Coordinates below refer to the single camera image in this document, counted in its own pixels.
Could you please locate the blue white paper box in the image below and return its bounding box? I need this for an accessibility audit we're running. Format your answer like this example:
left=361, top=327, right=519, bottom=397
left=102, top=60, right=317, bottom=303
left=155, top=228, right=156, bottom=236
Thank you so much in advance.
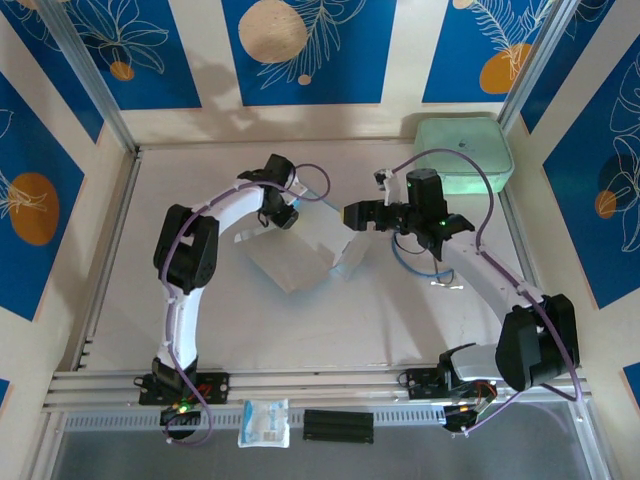
left=234, top=197, right=369, bottom=296

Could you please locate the mint green zipper case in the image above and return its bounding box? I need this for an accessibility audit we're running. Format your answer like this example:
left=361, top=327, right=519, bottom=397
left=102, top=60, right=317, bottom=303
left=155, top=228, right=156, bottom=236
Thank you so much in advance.
left=414, top=117, right=516, bottom=196

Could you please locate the black ribbed block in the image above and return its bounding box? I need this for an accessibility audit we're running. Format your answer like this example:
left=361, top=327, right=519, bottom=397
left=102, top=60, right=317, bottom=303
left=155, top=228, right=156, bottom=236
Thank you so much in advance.
left=302, top=408, right=376, bottom=445

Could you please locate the black controller board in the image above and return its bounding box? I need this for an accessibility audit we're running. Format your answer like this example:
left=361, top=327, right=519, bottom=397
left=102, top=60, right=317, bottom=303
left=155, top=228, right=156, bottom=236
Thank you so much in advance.
left=442, top=403, right=484, bottom=439
left=158, top=403, right=204, bottom=441

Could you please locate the white wipes packet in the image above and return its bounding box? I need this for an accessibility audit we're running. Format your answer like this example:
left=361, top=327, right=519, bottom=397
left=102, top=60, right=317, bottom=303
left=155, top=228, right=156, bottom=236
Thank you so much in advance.
left=237, top=398, right=291, bottom=449

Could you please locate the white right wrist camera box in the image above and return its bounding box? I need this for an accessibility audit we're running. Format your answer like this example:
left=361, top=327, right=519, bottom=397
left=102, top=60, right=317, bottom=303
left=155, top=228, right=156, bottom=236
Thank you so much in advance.
left=372, top=168, right=404, bottom=205

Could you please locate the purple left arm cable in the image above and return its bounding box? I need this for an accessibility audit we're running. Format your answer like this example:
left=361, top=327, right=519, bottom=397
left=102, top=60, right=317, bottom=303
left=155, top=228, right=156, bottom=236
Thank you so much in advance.
left=158, top=162, right=334, bottom=446

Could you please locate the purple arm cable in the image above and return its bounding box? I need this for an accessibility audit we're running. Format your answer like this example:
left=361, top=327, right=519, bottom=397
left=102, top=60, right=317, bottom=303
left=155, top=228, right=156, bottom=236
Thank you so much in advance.
left=158, top=162, right=334, bottom=446
left=387, top=148, right=586, bottom=436

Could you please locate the blue cable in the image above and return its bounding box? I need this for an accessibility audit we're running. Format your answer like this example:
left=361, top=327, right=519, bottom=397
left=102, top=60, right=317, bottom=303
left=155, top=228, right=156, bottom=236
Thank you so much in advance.
left=389, top=233, right=464, bottom=292

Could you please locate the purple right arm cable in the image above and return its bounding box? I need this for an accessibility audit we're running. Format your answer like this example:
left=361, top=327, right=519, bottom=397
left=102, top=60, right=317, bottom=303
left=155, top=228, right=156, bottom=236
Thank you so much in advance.
left=387, top=148, right=586, bottom=436

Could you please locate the aluminium side rail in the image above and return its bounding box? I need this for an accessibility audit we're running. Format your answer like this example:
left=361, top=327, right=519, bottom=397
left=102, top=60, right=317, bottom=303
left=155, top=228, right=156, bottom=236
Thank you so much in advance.
left=499, top=192, right=566, bottom=361
left=72, top=149, right=144, bottom=371

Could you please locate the aluminium front frame rail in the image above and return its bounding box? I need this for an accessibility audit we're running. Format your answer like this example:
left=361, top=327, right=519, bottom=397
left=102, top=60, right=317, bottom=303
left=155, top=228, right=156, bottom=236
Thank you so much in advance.
left=42, top=360, right=594, bottom=414

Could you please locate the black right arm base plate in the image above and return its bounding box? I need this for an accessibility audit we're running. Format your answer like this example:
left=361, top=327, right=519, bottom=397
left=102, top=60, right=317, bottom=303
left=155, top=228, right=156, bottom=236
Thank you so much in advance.
left=399, top=368, right=496, bottom=401

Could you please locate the aluminium frame post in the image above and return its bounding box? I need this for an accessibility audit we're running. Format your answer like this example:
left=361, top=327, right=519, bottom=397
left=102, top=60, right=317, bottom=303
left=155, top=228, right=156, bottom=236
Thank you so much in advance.
left=37, top=0, right=142, bottom=154
left=497, top=0, right=576, bottom=132

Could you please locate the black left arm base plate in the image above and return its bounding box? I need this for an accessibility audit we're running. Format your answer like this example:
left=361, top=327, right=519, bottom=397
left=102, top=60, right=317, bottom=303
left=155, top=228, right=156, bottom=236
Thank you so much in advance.
left=137, top=372, right=231, bottom=406

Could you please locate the grey slotted cable duct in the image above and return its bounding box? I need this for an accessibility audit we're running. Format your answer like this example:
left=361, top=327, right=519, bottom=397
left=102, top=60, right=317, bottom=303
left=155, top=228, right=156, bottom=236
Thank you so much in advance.
left=62, top=404, right=449, bottom=432

